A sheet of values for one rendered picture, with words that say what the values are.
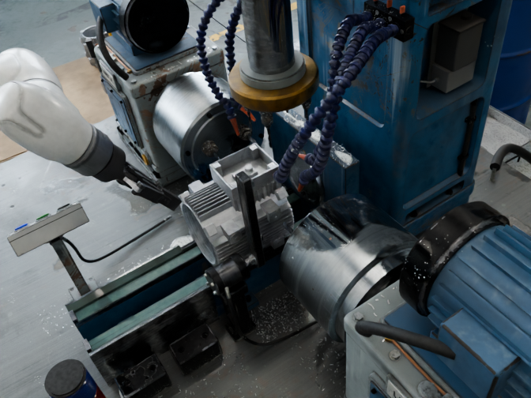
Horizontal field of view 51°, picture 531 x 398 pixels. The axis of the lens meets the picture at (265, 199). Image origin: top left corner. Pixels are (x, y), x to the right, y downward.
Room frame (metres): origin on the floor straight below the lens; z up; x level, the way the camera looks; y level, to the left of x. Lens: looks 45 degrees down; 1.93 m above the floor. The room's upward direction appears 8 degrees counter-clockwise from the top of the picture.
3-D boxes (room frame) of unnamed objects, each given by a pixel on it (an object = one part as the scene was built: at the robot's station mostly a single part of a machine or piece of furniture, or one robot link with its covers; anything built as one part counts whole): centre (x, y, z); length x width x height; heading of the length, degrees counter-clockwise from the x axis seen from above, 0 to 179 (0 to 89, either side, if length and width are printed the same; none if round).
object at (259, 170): (0.91, 0.04, 1.11); 0.12 x 0.11 x 0.07; 116
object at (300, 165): (0.98, -0.10, 1.02); 0.15 x 0.02 x 0.15; 28
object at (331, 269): (0.64, -0.17, 1.04); 0.41 x 0.25 x 0.25; 28
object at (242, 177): (0.75, 0.04, 1.12); 0.04 x 0.03 x 0.26; 118
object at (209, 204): (0.89, 0.07, 1.02); 0.20 x 0.19 x 0.19; 116
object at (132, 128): (1.46, 0.26, 0.99); 0.35 x 0.31 x 0.37; 28
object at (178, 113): (1.25, 0.15, 1.04); 0.37 x 0.25 x 0.25; 28
